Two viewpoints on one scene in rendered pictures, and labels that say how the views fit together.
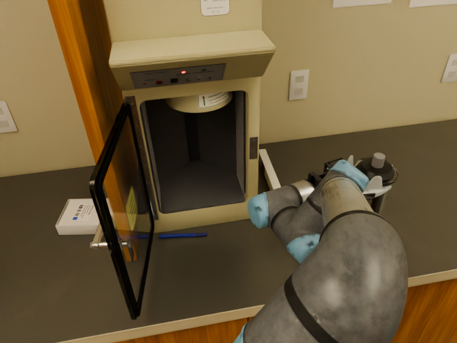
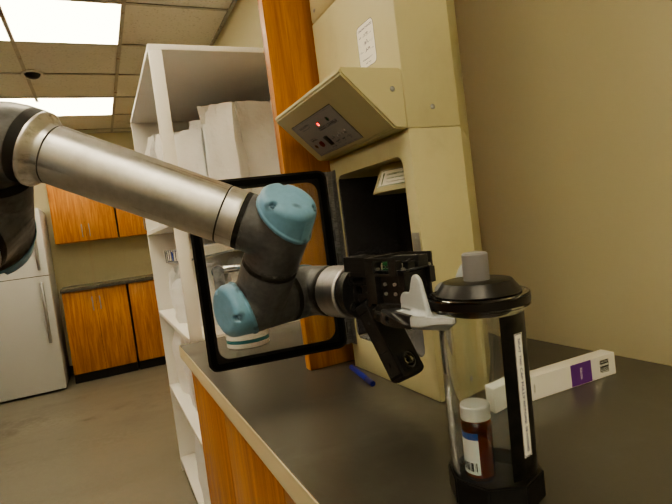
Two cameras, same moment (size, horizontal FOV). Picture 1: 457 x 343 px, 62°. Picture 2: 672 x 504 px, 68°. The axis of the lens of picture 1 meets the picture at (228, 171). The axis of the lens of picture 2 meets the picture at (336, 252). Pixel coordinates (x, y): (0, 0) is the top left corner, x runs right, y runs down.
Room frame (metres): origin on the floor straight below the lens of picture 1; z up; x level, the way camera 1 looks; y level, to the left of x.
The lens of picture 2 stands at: (0.48, -0.86, 1.26)
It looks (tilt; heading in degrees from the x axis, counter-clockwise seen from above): 3 degrees down; 74
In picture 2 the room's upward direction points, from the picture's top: 7 degrees counter-clockwise
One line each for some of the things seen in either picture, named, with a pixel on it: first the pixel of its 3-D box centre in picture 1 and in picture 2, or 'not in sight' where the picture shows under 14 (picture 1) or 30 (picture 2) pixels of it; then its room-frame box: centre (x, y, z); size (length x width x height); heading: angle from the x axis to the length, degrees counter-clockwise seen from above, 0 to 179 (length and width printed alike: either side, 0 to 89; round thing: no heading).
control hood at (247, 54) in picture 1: (193, 67); (333, 122); (0.77, 0.06, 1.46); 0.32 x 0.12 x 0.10; 99
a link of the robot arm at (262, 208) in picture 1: (274, 207); (310, 290); (0.64, -0.10, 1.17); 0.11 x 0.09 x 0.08; 114
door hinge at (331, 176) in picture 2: (143, 167); (340, 258); (0.79, 0.22, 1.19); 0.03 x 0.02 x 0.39; 99
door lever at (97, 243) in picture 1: (108, 232); not in sight; (0.56, 0.25, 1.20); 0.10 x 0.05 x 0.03; 0
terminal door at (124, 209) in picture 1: (130, 210); (268, 268); (0.63, 0.22, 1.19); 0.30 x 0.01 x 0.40; 0
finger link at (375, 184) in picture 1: (375, 184); (421, 300); (0.71, -0.36, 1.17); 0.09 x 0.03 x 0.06; 89
